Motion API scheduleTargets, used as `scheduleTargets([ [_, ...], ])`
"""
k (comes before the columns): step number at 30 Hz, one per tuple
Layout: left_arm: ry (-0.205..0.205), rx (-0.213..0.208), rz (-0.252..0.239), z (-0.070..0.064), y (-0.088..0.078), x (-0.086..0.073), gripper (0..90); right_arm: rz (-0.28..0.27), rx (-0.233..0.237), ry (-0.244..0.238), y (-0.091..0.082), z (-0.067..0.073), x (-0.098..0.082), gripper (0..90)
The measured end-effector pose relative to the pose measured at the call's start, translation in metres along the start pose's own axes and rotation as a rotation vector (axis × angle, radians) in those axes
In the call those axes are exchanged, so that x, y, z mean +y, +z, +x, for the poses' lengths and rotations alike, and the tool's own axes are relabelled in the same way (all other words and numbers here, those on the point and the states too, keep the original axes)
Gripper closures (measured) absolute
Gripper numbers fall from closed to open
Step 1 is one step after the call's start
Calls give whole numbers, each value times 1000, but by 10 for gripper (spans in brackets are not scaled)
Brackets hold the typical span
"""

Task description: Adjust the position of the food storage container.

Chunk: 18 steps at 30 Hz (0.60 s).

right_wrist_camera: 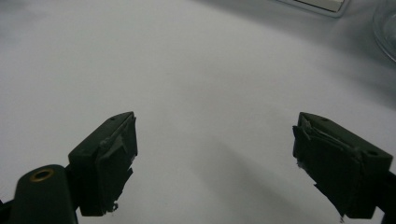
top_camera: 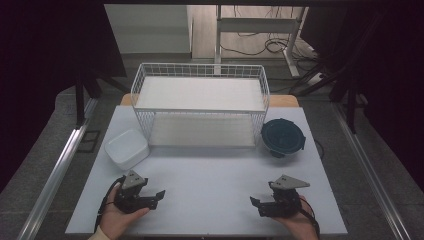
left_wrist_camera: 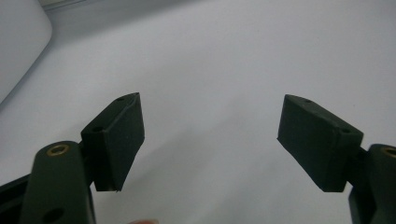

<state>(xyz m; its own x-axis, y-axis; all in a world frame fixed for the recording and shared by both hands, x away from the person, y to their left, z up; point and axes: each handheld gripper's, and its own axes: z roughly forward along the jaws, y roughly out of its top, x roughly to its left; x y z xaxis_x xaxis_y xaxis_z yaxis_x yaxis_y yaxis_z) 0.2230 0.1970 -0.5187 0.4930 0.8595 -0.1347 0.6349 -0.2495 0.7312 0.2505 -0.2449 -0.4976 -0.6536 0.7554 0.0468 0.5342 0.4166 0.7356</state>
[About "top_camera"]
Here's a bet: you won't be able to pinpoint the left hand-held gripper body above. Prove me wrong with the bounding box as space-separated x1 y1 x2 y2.
114 169 158 215

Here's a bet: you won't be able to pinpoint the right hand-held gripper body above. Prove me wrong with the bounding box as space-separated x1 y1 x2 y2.
258 174 311 219

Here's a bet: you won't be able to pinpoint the round container dark blue lid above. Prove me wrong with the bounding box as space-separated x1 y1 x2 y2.
260 118 307 159

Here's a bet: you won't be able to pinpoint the white wire shelf rack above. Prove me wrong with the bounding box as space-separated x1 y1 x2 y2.
130 62 271 149

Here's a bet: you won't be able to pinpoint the person's left hand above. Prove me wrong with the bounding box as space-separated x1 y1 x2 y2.
99 183 151 240

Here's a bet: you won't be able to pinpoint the person's right hand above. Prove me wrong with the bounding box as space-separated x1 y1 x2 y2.
271 195 320 240

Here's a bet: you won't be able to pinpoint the white square container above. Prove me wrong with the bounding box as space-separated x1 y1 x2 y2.
104 129 151 172

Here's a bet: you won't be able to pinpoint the wooden board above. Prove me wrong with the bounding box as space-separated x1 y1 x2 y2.
119 93 300 108

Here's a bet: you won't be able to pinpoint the black metal stand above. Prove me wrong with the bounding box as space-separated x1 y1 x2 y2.
289 13 385 135
74 68 130 130

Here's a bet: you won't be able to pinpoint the white power strip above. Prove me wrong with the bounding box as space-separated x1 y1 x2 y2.
306 72 325 86

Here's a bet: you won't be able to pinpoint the white cabinet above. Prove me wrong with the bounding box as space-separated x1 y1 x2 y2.
104 3 194 55

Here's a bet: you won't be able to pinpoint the black curtain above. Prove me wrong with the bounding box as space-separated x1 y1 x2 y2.
0 0 128 195
299 0 424 192

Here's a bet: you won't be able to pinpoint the left hand-held gripper cable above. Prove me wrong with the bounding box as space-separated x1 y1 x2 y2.
94 176 125 233

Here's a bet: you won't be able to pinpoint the hand-held gripper cable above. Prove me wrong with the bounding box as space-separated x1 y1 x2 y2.
298 195 322 238
94 176 125 233

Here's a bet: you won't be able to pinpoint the right hand-held gripper cable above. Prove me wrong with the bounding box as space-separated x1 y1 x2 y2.
298 195 322 238

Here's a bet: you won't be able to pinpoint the black floor frame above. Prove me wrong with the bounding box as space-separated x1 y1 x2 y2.
77 129 101 154

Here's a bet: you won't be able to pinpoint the aluminium rail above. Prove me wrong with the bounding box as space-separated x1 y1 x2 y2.
331 101 413 240
16 98 100 240

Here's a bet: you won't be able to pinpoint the black floor cables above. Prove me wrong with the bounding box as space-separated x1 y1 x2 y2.
219 4 322 58

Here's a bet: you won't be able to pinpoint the white desk frame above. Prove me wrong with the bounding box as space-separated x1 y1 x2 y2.
214 4 310 78

